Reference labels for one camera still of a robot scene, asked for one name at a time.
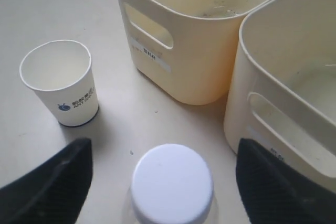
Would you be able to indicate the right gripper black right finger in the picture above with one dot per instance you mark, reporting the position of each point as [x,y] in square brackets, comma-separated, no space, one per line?
[273,192]

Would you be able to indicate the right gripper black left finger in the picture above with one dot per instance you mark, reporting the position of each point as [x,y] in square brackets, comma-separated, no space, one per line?
[53,192]

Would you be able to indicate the clear plastic bottle white cap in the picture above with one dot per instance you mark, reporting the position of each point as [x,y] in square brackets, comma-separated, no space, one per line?
[171,183]

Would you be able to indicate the white paper cup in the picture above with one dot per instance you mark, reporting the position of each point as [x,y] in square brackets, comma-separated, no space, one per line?
[60,74]

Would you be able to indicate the middle cream plastic bin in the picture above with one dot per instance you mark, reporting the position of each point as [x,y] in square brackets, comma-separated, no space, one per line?
[282,92]

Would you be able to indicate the cream plastic bin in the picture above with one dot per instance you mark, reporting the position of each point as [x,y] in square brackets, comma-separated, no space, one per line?
[282,92]
[186,47]

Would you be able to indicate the left cream plastic bin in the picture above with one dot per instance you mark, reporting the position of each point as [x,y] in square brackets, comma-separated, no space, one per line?
[186,47]

